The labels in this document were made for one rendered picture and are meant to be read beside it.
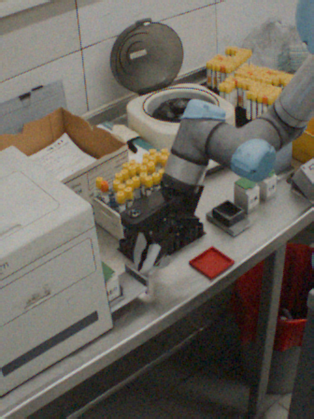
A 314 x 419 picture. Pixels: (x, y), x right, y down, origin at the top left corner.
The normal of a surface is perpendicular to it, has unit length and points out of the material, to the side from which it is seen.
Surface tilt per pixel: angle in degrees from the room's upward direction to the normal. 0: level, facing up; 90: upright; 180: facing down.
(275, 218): 0
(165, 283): 0
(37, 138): 87
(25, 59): 90
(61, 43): 90
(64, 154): 2
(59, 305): 90
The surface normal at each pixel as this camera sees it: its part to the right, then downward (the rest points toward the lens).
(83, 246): 0.66, 0.44
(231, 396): -0.06, -0.78
